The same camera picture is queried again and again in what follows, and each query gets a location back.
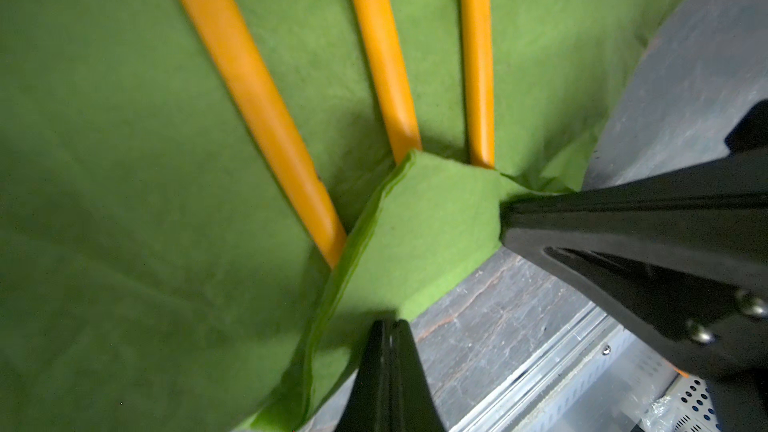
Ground green paper napkin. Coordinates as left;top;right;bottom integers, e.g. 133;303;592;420
1;0;683;431

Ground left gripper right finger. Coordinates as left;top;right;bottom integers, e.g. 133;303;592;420
391;320;446;432

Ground aluminium mounting rail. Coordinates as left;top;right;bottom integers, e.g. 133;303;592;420
453;306;722;431

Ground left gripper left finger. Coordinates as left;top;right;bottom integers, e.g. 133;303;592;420
335;320;392;432

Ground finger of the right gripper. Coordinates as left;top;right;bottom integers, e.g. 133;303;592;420
501;149;767;379
725;99;768;153

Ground orange plastic spoon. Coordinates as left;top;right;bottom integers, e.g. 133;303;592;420
180;0;347;268

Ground orange plastic fork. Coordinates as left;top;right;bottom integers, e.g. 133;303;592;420
352;0;422;164

